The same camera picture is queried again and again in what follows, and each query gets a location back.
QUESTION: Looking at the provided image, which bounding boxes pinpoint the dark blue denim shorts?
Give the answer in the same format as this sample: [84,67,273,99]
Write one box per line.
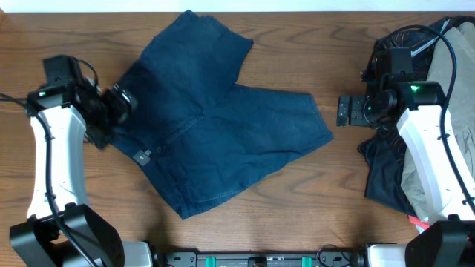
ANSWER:
[113,11,333,219]

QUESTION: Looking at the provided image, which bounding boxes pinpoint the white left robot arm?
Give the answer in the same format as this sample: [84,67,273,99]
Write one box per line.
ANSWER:
[10,85,154,266]

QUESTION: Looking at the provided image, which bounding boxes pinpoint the black patterned garment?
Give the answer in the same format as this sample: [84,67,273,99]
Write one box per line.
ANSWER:
[357,15,475,218]

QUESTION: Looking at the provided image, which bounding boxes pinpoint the beige khaki garment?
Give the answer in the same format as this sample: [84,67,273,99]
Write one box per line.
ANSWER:
[402,22,474,220]

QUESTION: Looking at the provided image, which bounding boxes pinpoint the red white item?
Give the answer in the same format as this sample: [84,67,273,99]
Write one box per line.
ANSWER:
[407,215,430,233]

